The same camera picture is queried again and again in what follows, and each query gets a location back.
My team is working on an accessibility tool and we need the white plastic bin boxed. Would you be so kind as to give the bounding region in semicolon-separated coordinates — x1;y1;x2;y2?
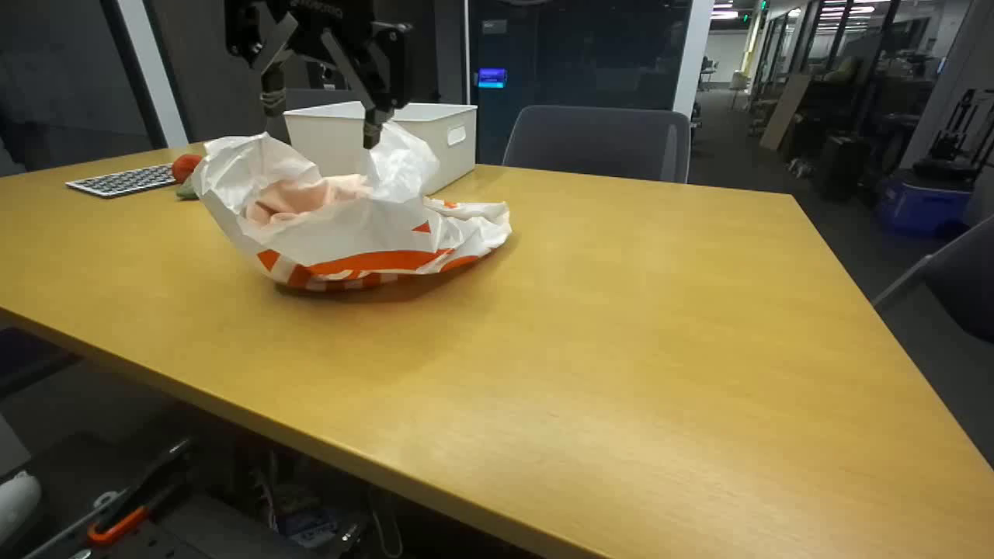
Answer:
284;101;474;192

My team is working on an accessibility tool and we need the blue storage box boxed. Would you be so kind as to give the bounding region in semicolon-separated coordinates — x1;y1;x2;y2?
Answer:
875;180;972;237

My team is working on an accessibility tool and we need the blue lit screen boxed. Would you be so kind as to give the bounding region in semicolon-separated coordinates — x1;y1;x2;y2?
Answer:
474;67;506;89

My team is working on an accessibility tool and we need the orange handled tool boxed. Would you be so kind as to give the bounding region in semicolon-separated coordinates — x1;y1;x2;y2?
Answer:
83;476;187;551

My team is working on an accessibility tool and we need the grey office chair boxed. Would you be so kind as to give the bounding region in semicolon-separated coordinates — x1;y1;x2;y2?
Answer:
504;105;688;182

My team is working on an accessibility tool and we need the grey chair at right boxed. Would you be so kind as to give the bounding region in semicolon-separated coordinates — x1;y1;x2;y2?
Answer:
874;213;994;344

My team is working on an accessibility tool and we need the orange ball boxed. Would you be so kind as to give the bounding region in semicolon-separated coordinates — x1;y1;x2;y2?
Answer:
172;152;202;182

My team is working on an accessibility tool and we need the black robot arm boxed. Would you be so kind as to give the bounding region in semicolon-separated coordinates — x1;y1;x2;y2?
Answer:
224;0;411;149

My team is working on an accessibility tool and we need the white keyboard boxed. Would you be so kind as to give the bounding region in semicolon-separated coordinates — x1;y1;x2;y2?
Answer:
69;166;174;198

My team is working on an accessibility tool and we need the white and orange plastic bag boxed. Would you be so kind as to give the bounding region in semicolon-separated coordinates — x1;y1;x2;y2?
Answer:
194;123;511;291

